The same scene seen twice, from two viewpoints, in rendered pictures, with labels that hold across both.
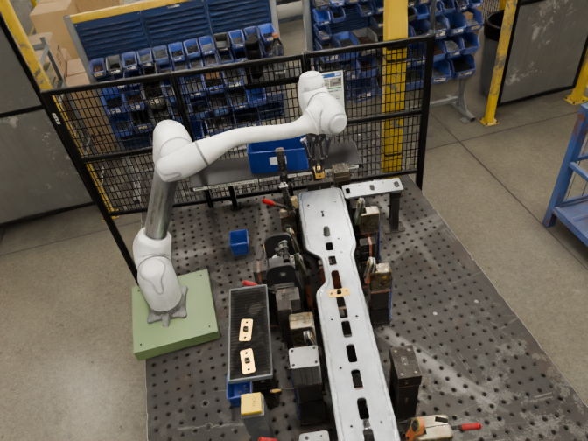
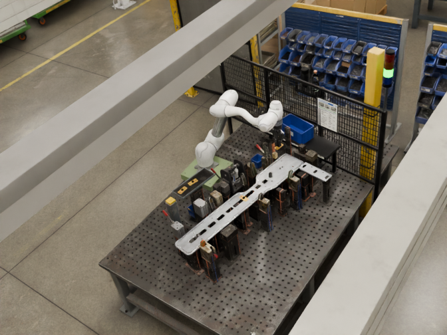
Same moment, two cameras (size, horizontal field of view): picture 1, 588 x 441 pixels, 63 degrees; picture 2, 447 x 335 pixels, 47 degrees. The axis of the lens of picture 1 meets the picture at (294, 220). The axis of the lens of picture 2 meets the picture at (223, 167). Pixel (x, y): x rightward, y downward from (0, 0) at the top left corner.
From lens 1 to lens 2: 296 cm
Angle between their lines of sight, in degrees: 38
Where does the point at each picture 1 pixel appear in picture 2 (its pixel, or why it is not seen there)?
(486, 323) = (300, 260)
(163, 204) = (218, 123)
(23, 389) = (162, 170)
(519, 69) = not seen: outside the picture
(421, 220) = (342, 208)
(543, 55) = not seen: outside the picture
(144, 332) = (190, 169)
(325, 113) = (261, 121)
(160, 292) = (199, 157)
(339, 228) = (277, 177)
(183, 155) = (218, 108)
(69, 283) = not seen: hidden behind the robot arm
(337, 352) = (217, 213)
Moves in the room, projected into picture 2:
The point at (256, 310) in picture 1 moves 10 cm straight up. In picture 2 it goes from (202, 179) to (201, 170)
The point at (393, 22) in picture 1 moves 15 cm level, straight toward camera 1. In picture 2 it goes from (366, 94) to (352, 101)
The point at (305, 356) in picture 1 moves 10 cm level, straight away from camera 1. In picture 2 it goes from (200, 203) to (208, 195)
